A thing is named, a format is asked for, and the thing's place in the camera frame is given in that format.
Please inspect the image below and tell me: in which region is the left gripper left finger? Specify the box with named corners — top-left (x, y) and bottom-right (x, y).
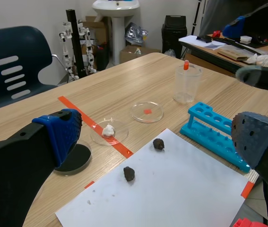
top-left (0, 108), bottom-right (84, 227)

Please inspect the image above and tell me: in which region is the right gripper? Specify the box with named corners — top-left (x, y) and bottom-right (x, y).
top-left (222, 0), bottom-right (268, 92)

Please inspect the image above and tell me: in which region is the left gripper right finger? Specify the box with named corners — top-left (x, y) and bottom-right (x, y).
top-left (230, 111), bottom-right (268, 207)

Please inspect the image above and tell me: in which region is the wooden desk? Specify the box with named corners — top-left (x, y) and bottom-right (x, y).
top-left (178, 33), bottom-right (268, 77)

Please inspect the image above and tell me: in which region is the turquoise rack with round holes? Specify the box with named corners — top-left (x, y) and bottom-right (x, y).
top-left (179, 102), bottom-right (251, 174)

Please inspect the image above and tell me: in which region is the dropper with red bulb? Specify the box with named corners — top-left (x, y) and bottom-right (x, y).
top-left (183, 60), bottom-right (190, 100)

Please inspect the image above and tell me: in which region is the clear plastic beaker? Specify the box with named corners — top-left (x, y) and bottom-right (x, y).
top-left (173, 65), bottom-right (203, 105)

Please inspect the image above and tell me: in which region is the glass dish with black powder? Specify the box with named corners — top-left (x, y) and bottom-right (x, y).
top-left (52, 139), bottom-right (93, 176)

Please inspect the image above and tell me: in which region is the black waste bin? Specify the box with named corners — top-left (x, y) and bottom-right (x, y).
top-left (161, 15), bottom-right (188, 59)

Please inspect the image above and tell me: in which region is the toy brick block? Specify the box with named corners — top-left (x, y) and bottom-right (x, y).
top-left (232, 217), bottom-right (268, 227)

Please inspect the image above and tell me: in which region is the small dark stone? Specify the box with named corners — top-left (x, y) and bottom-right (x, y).
top-left (152, 139), bottom-right (166, 152)
top-left (123, 166), bottom-right (137, 183)

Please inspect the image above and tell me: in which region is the white lump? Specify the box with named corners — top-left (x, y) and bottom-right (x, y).
top-left (101, 123), bottom-right (115, 138)

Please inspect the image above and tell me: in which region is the white sheet of paper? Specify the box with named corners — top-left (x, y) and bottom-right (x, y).
top-left (55, 128), bottom-right (250, 227)

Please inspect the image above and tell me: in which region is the crumpled silver plastic bag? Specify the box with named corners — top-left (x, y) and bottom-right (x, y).
top-left (124, 22), bottom-right (149, 47)

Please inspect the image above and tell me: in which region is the brown cardboard box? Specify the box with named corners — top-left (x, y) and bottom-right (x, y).
top-left (119, 45), bottom-right (162, 65)

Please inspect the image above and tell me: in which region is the clear glass dish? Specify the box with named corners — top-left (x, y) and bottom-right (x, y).
top-left (90, 119), bottom-right (130, 146)
top-left (130, 101), bottom-right (164, 123)

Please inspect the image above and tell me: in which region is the dark blue chair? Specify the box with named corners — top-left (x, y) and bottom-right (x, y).
top-left (0, 25), bottom-right (61, 114)

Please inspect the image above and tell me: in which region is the white wash basin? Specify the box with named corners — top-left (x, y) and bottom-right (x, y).
top-left (92, 0), bottom-right (140, 66)

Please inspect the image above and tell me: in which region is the black metal rail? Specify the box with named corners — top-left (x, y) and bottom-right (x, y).
top-left (65, 9), bottom-right (87, 79)

